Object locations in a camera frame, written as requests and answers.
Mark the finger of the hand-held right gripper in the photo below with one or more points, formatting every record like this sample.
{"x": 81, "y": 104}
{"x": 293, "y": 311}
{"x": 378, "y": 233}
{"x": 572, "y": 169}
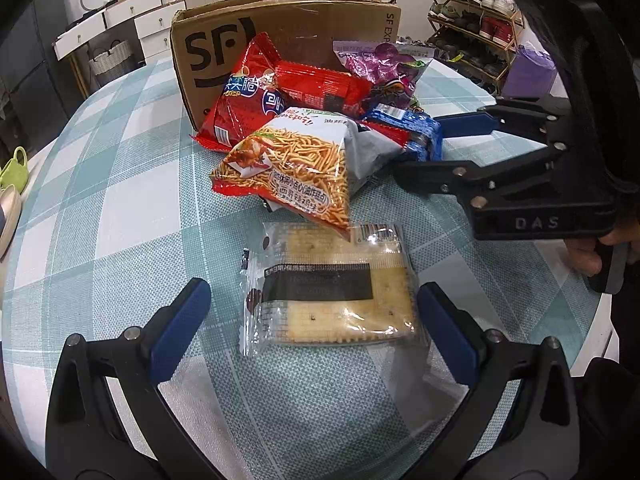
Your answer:
{"x": 465, "y": 125}
{"x": 430, "y": 175}

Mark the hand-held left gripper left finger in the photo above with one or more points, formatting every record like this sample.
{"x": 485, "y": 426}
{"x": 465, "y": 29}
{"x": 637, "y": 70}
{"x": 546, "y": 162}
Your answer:
{"x": 180, "y": 330}

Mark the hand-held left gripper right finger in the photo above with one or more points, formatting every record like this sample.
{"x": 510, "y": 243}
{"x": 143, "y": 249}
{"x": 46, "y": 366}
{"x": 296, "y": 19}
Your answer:
{"x": 450, "y": 335}

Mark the blue cookie packet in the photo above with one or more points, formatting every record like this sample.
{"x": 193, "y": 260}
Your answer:
{"x": 420, "y": 130}

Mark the red cookie packet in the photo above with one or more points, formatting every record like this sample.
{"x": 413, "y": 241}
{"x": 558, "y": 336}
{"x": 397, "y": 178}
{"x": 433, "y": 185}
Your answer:
{"x": 392, "y": 133}

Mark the purple candy bag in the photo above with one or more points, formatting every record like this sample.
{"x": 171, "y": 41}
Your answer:
{"x": 385, "y": 75}

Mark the clear cracker packet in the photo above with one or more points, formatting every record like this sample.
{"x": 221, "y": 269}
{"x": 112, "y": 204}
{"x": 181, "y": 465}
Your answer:
{"x": 340, "y": 320}

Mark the noodle snack bag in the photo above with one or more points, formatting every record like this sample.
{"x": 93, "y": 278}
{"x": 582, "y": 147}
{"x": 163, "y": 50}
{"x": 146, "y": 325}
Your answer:
{"x": 300, "y": 160}

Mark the red snack packet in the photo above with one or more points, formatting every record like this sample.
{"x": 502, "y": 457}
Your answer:
{"x": 320, "y": 87}

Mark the brown cardboard box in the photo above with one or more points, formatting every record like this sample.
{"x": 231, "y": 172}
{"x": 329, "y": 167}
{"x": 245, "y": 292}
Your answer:
{"x": 310, "y": 25}

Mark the red chips bag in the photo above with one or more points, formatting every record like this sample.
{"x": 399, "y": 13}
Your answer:
{"x": 240, "y": 90}

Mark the person's right hand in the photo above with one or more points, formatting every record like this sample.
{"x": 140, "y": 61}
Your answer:
{"x": 580, "y": 255}

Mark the metal shoe rack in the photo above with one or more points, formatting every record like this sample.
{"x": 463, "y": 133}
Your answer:
{"x": 510, "y": 45}

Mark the group of shoes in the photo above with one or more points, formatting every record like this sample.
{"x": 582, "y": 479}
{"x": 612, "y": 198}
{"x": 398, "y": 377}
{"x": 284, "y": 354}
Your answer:
{"x": 475, "y": 15}

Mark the cream plate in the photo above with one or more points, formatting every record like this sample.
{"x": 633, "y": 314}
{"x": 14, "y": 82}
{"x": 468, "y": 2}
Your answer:
{"x": 7, "y": 225}

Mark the woven basket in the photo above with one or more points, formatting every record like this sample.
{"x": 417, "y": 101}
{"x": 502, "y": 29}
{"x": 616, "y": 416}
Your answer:
{"x": 112, "y": 62}

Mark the dark grey fridge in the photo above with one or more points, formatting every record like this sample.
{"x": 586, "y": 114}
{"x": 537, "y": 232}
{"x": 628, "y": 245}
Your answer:
{"x": 55, "y": 75}

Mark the white dresser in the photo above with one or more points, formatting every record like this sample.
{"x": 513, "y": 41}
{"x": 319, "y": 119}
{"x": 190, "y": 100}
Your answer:
{"x": 150, "y": 20}

